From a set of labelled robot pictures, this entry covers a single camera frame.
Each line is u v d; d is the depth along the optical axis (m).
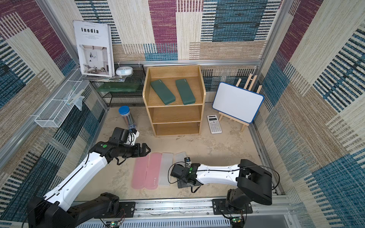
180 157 0.90
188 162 0.77
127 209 0.73
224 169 0.48
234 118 1.01
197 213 0.73
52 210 0.37
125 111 0.91
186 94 0.81
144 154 0.73
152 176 0.83
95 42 0.77
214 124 1.07
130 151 0.66
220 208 0.73
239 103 0.89
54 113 0.72
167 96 0.81
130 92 1.15
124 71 0.87
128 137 0.65
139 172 0.86
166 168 0.88
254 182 0.43
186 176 0.63
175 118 0.93
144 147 0.71
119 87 1.00
